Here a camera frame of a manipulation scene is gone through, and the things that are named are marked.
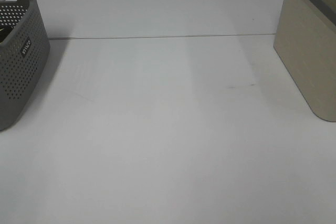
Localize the beige plastic storage bin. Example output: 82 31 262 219
274 0 335 122

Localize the grey perforated plastic basket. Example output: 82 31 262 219
1 0 50 130

